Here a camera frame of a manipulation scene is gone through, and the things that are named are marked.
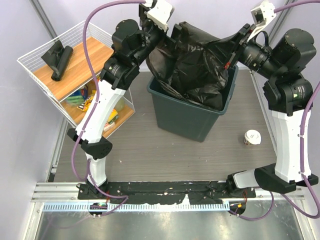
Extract black trash bag roll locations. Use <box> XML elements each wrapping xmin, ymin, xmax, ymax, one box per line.
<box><xmin>41</xmin><ymin>40</ymin><xmax>73</xmax><ymax>82</ymax></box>

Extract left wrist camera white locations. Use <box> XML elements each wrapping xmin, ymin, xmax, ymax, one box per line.
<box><xmin>139</xmin><ymin>0</ymin><xmax>175</xmax><ymax>33</ymax></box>

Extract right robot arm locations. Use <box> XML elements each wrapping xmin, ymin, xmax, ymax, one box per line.
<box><xmin>225</xmin><ymin>28</ymin><xmax>319</xmax><ymax>198</ymax></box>

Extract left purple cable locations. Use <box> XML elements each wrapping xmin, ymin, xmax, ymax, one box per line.
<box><xmin>70</xmin><ymin>0</ymin><xmax>154</xmax><ymax>218</ymax></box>

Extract white wire shelf rack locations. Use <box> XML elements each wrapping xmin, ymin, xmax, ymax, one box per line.
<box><xmin>16</xmin><ymin>20</ymin><xmax>136</xmax><ymax>140</ymax></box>

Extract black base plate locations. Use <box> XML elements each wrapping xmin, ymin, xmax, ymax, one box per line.
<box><xmin>76</xmin><ymin>180</ymin><xmax>256</xmax><ymax>205</ymax></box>

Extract white paper cup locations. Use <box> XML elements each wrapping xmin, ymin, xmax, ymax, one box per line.
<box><xmin>243</xmin><ymin>129</ymin><xmax>262</xmax><ymax>145</ymax></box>

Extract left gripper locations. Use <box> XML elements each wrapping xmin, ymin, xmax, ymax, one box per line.
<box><xmin>131</xmin><ymin>3</ymin><xmax>182</xmax><ymax>67</ymax></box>

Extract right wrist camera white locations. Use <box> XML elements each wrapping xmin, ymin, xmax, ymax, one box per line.
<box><xmin>247</xmin><ymin>0</ymin><xmax>277</xmax><ymax>42</ymax></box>

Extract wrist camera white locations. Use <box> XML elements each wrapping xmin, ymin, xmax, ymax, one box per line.
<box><xmin>247</xmin><ymin>0</ymin><xmax>277</xmax><ymax>42</ymax></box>
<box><xmin>139</xmin><ymin>0</ymin><xmax>175</xmax><ymax>33</ymax></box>

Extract white cable duct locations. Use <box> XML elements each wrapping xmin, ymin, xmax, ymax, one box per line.
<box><xmin>42</xmin><ymin>201</ymin><xmax>230</xmax><ymax>214</ymax></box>

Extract yellow green sponge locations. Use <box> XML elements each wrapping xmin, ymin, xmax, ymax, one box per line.
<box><xmin>107</xmin><ymin>109</ymin><xmax>119</xmax><ymax>124</ymax></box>

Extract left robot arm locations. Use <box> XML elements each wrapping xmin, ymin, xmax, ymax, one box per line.
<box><xmin>67</xmin><ymin>18</ymin><xmax>182</xmax><ymax>199</ymax></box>

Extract small white box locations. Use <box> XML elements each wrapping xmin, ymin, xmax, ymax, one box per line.
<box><xmin>103</xmin><ymin>121</ymin><xmax>116</xmax><ymax>132</ymax></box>

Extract yellow candy bag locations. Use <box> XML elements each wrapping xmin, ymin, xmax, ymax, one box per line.
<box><xmin>77</xmin><ymin>90</ymin><xmax>96</xmax><ymax>112</ymax></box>

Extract dark green trash bin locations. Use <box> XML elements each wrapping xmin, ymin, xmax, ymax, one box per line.
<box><xmin>146</xmin><ymin>65</ymin><xmax>239</xmax><ymax>143</ymax></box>

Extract pale green plastic container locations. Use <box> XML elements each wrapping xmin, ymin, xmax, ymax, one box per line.
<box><xmin>114</xmin><ymin>97</ymin><xmax>126</xmax><ymax>112</ymax></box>

